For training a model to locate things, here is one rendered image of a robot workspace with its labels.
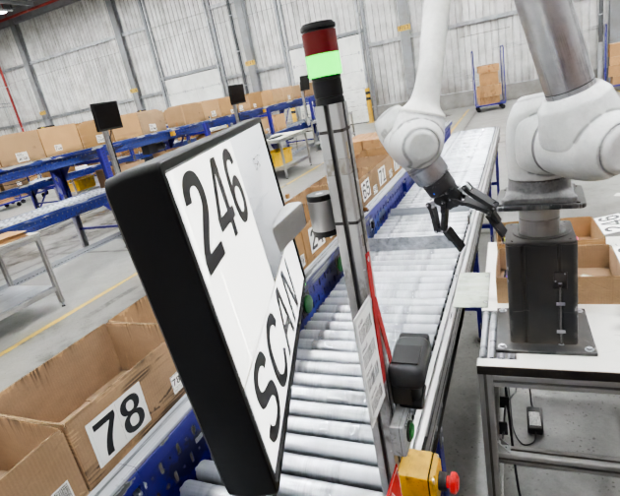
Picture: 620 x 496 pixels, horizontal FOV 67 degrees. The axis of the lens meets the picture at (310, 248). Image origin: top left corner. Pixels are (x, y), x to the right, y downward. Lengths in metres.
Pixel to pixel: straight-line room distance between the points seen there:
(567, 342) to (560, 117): 0.67
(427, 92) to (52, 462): 1.05
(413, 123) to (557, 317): 0.75
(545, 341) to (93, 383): 1.30
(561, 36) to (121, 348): 1.36
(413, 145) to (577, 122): 0.35
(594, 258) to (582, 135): 0.94
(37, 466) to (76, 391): 0.43
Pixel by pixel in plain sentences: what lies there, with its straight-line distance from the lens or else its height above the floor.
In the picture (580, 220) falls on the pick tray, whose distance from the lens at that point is 2.33.
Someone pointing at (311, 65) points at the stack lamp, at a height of 1.61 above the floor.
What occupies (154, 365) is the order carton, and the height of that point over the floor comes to 1.02.
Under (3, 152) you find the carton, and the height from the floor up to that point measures 1.55.
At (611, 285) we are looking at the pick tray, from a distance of 1.78.
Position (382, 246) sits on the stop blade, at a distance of 2.41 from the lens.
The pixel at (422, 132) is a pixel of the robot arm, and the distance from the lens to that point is 1.01.
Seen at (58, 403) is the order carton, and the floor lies 0.93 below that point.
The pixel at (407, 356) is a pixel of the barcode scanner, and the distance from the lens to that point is 0.90.
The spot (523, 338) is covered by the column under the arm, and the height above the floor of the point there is 0.78.
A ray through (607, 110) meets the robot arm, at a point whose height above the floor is 1.42.
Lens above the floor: 1.58
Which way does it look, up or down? 18 degrees down
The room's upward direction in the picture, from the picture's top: 11 degrees counter-clockwise
